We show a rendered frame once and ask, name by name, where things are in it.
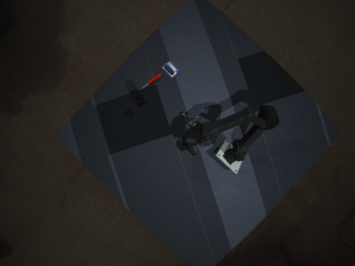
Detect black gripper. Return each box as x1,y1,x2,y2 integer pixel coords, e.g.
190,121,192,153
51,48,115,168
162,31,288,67
186,144,203,156

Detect red-handled screwdriver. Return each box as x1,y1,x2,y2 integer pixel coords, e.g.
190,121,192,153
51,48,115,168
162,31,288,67
141,73,161,90

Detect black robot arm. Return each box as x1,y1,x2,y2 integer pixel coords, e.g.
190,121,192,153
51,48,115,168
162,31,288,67
183,105,280,165

